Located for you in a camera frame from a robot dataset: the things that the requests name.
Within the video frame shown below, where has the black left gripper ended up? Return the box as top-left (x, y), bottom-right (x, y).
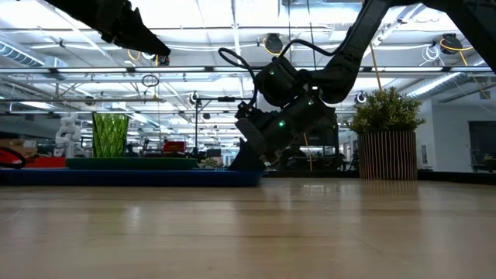
top-left (96, 0), bottom-right (171, 57)

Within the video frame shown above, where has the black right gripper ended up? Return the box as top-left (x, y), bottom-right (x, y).
top-left (228, 109), bottom-right (290, 172)

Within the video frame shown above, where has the green patterned cup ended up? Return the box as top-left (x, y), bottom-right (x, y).
top-left (91, 112), bottom-right (130, 159)

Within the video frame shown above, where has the blue plastic tray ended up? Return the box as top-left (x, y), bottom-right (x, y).
top-left (0, 167), bottom-right (266, 188)

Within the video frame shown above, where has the long ceiling light strip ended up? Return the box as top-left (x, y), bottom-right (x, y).
top-left (0, 65), bottom-right (496, 74)

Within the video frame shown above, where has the red toolbox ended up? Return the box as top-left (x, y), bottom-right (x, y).
top-left (162, 140), bottom-right (188, 155)

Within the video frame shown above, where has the black display screen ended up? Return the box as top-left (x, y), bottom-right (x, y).
top-left (309, 108), bottom-right (340, 149)

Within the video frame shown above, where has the potted plant in ribbed pot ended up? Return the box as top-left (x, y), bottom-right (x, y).
top-left (347, 85), bottom-right (427, 181)

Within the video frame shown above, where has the red crate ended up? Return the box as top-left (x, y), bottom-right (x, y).
top-left (26, 156), bottom-right (67, 169)

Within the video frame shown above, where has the cardboard box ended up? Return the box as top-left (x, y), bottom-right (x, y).
top-left (0, 138), bottom-right (39, 157)

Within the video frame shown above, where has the red and black loop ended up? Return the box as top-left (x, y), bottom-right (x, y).
top-left (0, 146), bottom-right (30, 170)

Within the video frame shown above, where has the dark window panel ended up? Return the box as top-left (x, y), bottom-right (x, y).
top-left (467, 120), bottom-right (496, 172)

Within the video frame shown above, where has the black hanging cable loop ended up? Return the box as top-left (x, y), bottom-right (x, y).
top-left (140, 74), bottom-right (160, 88)

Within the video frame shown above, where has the hanging yellow cable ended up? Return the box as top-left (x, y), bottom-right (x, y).
top-left (303, 133), bottom-right (313, 172)

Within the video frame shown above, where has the black metal stand frame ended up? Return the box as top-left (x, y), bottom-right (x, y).
top-left (194, 96), bottom-right (259, 156)

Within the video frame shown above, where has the black table frame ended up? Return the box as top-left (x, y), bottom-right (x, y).
top-left (264, 169), bottom-right (496, 185)

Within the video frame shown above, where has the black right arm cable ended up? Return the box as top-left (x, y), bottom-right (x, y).
top-left (218, 38), bottom-right (338, 112)

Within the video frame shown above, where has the black ceiling cable reel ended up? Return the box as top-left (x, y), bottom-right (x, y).
top-left (440, 33), bottom-right (463, 55)
top-left (264, 33), bottom-right (284, 54)

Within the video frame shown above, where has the silver ribbed air duct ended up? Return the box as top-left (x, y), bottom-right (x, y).
top-left (402, 57), bottom-right (496, 98)
top-left (0, 40), bottom-right (47, 67)

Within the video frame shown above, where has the long yellow cable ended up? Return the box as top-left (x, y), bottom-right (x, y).
top-left (370, 41), bottom-right (384, 93)

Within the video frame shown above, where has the white coiled cable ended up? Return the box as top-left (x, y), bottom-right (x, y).
top-left (421, 43), bottom-right (442, 64)

